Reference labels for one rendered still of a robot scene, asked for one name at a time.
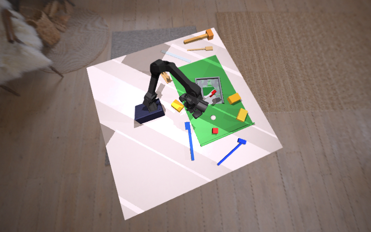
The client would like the yellow rectangular block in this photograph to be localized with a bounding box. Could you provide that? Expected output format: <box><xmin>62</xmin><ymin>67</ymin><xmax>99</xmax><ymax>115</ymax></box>
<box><xmin>236</xmin><ymin>108</ymin><xmax>248</xmax><ymax>122</ymax></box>
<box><xmin>171</xmin><ymin>99</ymin><xmax>184</xmax><ymax>112</ymax></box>
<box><xmin>227</xmin><ymin>93</ymin><xmax>241</xmax><ymax>105</ymax></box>

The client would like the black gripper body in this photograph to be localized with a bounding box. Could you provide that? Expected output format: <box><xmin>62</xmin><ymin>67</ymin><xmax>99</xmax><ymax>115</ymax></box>
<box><xmin>179</xmin><ymin>93</ymin><xmax>202</xmax><ymax>119</ymax></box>

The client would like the grey golf putter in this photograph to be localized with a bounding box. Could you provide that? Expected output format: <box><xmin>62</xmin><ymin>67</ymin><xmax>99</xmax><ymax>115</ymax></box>
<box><xmin>203</xmin><ymin>89</ymin><xmax>217</xmax><ymax>100</ymax></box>

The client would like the green flat mat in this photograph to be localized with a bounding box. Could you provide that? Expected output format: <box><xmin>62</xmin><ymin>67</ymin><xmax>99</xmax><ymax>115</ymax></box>
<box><xmin>170</xmin><ymin>55</ymin><xmax>253</xmax><ymax>145</ymax></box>

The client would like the orange mallet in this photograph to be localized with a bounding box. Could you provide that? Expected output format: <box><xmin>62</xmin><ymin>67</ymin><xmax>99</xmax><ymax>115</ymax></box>
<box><xmin>184</xmin><ymin>29</ymin><xmax>214</xmax><ymax>44</ymax></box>

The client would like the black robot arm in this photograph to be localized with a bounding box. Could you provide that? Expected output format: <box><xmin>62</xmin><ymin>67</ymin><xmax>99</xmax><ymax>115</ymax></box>
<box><xmin>143</xmin><ymin>59</ymin><xmax>209</xmax><ymax>112</ymax></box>

